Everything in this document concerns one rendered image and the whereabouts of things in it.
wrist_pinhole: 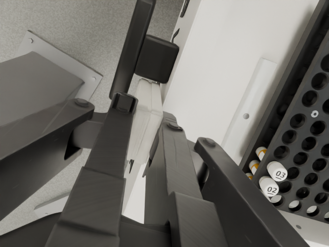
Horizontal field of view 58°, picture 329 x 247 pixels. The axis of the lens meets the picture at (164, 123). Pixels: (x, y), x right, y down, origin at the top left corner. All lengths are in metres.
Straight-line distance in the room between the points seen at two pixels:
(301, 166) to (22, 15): 1.07
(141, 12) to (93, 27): 0.93
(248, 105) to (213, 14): 0.13
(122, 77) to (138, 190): 0.08
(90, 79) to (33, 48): 0.22
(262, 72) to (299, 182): 0.10
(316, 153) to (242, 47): 0.11
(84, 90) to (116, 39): 0.22
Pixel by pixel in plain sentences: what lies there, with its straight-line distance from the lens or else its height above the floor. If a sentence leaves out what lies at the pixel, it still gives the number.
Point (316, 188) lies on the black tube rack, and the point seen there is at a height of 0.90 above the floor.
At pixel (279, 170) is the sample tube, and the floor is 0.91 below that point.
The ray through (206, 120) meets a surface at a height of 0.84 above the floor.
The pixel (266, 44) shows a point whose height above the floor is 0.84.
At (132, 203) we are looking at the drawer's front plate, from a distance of 0.23.
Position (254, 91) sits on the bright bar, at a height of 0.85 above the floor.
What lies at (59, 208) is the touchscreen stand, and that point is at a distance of 1.39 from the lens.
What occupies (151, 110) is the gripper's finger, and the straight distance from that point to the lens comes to 0.15.
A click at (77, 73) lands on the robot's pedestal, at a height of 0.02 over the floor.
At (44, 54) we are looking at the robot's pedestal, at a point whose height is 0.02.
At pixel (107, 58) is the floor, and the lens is 1.13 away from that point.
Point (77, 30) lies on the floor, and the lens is 1.14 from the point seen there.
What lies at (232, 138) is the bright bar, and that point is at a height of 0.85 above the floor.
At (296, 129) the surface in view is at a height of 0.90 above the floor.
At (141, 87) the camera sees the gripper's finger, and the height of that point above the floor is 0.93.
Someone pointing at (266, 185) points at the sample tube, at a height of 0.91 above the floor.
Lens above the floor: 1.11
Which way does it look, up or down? 69 degrees down
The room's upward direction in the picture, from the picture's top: 173 degrees clockwise
